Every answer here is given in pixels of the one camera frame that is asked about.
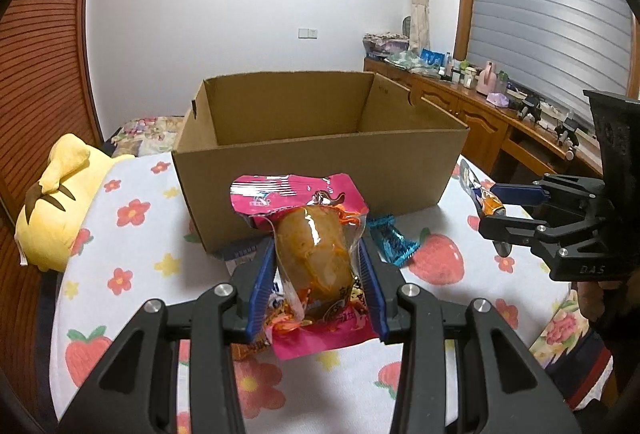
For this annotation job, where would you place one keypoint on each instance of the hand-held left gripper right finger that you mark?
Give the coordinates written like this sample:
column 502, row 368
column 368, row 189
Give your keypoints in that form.
column 375, row 299

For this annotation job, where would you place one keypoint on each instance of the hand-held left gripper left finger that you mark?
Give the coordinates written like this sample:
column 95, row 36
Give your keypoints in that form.
column 260, row 299

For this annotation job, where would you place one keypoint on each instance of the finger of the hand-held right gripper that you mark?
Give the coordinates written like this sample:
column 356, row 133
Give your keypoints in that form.
column 520, row 234
column 520, row 194

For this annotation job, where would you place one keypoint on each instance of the orange brown snack packet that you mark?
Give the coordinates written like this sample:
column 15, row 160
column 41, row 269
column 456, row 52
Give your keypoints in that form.
column 250, row 350

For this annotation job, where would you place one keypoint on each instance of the teal candy wrapper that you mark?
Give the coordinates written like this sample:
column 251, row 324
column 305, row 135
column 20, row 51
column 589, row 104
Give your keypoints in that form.
column 395, row 241

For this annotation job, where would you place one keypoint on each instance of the pink packet with brown snack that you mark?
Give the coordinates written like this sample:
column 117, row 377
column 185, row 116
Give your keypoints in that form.
column 310, row 244

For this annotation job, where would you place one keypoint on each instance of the brown cardboard box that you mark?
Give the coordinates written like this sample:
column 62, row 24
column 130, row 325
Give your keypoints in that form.
column 210, row 194

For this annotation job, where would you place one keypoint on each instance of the person's right hand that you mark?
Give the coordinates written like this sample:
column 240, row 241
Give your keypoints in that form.
column 592, row 301

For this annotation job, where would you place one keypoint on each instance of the wooden cabinet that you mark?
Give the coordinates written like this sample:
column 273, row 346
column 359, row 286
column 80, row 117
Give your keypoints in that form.
column 480, row 128

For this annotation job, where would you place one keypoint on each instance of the small black tripod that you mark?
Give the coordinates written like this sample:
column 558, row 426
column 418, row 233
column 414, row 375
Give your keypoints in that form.
column 530, row 106
column 567, row 131

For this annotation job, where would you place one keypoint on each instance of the pink floral bed cover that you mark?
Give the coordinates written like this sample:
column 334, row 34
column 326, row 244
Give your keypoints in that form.
column 557, row 331

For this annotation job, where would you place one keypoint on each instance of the green cap bottle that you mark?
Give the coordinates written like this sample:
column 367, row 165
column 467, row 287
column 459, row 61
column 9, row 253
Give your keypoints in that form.
column 502, row 82

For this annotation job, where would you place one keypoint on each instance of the group of small bottles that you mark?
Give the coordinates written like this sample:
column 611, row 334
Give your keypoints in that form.
column 460, row 71

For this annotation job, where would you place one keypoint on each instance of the blue box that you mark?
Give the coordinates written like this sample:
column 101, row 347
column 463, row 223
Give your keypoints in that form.
column 432, row 58

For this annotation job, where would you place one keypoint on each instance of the green patterned cloth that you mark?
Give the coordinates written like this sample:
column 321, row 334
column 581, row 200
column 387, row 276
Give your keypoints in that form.
column 405, row 61

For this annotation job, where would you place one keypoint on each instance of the grey window blind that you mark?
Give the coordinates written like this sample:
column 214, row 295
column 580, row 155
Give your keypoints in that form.
column 545, row 13

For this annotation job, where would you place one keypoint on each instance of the stack of folded cloths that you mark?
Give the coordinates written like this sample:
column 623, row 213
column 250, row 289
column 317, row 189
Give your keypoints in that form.
column 385, row 44

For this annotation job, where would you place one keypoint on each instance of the floral quilt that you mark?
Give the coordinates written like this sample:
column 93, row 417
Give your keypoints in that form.
column 145, row 133

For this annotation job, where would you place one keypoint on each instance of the small grey fan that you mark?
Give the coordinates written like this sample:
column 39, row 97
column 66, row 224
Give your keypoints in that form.
column 407, row 26

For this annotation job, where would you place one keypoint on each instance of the yellow plush toy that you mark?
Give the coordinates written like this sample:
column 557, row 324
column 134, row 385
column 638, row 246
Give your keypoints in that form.
column 55, row 224

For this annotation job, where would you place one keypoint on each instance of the wooden louvered wardrobe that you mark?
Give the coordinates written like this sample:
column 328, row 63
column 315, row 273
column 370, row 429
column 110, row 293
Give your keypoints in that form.
column 45, row 38

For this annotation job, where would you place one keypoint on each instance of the white wall switch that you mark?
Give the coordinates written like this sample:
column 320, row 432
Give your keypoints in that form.
column 307, row 32

